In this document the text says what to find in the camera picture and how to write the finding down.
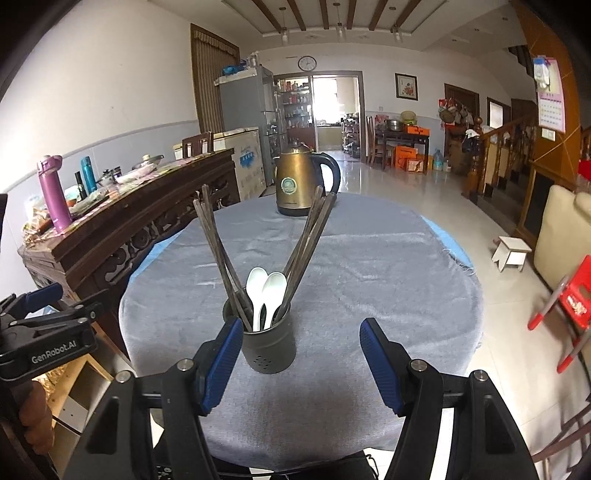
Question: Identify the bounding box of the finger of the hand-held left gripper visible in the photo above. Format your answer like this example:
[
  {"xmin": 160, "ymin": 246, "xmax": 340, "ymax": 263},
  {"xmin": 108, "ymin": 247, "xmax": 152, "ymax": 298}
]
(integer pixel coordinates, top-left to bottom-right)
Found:
[
  {"xmin": 0, "ymin": 282, "xmax": 64, "ymax": 319},
  {"xmin": 9, "ymin": 290, "xmax": 110, "ymax": 329}
]

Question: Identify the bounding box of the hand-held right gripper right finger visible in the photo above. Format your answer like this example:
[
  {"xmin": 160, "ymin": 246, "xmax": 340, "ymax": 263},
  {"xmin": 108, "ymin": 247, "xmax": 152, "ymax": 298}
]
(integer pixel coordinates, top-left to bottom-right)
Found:
[{"xmin": 359, "ymin": 318, "xmax": 541, "ymax": 480}]

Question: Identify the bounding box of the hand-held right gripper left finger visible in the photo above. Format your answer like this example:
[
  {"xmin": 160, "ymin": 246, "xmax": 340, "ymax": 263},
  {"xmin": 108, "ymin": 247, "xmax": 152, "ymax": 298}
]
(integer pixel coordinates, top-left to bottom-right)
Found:
[{"xmin": 76, "ymin": 318, "xmax": 245, "ymax": 480}]

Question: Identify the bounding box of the dark metal utensil holder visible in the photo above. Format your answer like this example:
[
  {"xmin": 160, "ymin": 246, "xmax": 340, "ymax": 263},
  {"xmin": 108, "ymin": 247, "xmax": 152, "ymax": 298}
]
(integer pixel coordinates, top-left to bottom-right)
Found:
[{"xmin": 222, "ymin": 295, "xmax": 297, "ymax": 376}]

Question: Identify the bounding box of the white ceramic spoon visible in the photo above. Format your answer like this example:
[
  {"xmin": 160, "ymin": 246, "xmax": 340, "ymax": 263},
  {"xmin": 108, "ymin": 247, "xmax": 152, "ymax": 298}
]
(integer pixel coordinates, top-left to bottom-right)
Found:
[
  {"xmin": 246, "ymin": 267, "xmax": 269, "ymax": 332},
  {"xmin": 261, "ymin": 271, "xmax": 288, "ymax": 331}
]

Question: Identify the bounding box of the person's left hand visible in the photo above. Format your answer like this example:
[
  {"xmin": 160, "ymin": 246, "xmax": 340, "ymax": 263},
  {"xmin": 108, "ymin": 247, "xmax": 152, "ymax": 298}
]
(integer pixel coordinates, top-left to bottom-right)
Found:
[{"xmin": 16, "ymin": 379, "xmax": 55, "ymax": 457}]

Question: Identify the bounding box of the light wooden crate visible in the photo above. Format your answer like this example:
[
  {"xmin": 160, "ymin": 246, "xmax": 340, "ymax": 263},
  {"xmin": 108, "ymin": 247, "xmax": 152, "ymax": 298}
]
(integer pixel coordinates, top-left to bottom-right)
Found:
[{"xmin": 45, "ymin": 354, "xmax": 117, "ymax": 435}]

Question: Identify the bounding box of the carved wooden sideboard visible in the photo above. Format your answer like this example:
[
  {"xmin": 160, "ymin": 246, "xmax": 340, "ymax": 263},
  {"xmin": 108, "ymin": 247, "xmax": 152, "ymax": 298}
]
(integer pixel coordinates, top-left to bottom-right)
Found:
[{"xmin": 17, "ymin": 148, "xmax": 242, "ymax": 361}]

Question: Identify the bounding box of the grey table cloth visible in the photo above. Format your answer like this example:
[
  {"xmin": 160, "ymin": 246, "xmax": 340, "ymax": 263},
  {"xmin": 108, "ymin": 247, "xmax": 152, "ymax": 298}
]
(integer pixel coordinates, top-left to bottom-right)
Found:
[{"xmin": 117, "ymin": 191, "xmax": 485, "ymax": 462}]

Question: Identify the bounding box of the pink thermos bottle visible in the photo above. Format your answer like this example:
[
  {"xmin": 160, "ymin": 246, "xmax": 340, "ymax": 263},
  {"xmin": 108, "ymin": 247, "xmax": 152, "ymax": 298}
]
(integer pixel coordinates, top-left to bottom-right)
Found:
[{"xmin": 38, "ymin": 155, "xmax": 73, "ymax": 233}]

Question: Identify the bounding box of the teal thermos bottle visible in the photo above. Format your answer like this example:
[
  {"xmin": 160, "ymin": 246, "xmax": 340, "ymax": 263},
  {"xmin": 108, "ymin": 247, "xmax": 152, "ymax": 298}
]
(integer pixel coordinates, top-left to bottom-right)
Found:
[{"xmin": 80, "ymin": 156, "xmax": 98, "ymax": 193}]

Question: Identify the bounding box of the light blue tablecloth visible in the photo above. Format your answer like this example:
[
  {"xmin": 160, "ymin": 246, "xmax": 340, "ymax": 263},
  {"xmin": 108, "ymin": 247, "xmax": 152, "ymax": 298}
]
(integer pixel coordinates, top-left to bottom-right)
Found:
[{"xmin": 129, "ymin": 216, "xmax": 475, "ymax": 296}]

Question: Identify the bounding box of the pot with lid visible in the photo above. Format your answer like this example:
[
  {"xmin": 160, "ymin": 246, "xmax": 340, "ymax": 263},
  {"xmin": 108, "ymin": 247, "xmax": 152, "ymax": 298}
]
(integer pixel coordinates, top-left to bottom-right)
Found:
[{"xmin": 131, "ymin": 154, "xmax": 165, "ymax": 172}]

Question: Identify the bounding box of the small white stool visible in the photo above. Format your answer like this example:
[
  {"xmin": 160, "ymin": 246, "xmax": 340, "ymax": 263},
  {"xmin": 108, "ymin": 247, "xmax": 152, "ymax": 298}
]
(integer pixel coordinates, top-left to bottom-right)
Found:
[{"xmin": 491, "ymin": 235, "xmax": 533, "ymax": 273}]

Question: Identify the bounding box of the gold electric kettle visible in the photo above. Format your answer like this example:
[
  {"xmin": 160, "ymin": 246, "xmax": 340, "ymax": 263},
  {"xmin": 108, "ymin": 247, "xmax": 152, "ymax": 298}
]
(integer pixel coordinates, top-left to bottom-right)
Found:
[{"xmin": 272, "ymin": 141, "xmax": 341, "ymax": 217}]

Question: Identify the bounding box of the dark curved chair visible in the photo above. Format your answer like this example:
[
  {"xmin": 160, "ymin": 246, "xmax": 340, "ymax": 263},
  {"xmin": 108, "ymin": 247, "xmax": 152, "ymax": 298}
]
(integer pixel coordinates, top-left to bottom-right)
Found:
[{"xmin": 531, "ymin": 405, "xmax": 591, "ymax": 463}]

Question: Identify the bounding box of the wooden chair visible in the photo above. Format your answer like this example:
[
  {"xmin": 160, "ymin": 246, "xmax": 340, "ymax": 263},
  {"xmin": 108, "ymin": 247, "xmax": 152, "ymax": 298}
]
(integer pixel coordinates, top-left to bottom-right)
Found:
[{"xmin": 181, "ymin": 131, "xmax": 214, "ymax": 160}]

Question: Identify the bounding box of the red plastic chair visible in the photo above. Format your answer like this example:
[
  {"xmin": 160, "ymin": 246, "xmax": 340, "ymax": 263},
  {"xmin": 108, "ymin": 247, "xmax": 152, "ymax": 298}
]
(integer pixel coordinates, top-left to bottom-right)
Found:
[{"xmin": 527, "ymin": 255, "xmax": 591, "ymax": 374}]

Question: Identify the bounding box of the cream sofa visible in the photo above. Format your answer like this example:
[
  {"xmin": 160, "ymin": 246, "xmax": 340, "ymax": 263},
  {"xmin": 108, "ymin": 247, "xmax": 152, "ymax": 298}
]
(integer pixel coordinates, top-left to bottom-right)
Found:
[{"xmin": 534, "ymin": 185, "xmax": 591, "ymax": 297}]

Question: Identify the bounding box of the wooden side table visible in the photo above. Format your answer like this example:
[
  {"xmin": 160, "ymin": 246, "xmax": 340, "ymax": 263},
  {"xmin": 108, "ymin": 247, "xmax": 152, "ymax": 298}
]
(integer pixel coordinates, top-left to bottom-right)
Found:
[{"xmin": 368, "ymin": 128, "xmax": 431, "ymax": 175}]

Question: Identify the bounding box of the wooden stair railing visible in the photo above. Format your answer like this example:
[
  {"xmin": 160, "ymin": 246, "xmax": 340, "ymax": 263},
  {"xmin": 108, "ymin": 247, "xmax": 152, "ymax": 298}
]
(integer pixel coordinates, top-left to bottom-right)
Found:
[{"xmin": 467, "ymin": 114, "xmax": 539, "ymax": 205}]

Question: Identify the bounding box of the glass display cabinet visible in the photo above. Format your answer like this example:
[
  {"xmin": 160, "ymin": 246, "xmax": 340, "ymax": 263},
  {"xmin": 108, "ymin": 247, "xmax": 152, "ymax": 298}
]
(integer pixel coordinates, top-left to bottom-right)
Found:
[{"xmin": 274, "ymin": 78, "xmax": 315, "ymax": 154}]

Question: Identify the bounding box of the grey refrigerator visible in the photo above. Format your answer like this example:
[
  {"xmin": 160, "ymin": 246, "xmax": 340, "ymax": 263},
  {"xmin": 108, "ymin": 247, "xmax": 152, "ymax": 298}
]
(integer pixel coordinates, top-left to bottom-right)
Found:
[{"xmin": 218, "ymin": 65, "xmax": 278, "ymax": 185}]

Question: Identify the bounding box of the framed wall picture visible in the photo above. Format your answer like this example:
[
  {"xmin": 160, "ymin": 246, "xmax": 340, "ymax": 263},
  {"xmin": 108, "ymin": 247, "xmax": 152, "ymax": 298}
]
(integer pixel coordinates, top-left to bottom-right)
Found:
[{"xmin": 394, "ymin": 73, "xmax": 419, "ymax": 101}]

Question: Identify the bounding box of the wall calendar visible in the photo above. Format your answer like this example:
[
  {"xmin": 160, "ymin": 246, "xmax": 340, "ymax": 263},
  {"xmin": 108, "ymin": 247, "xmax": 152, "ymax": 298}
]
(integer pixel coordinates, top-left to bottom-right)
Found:
[{"xmin": 533, "ymin": 55, "xmax": 567, "ymax": 134}]

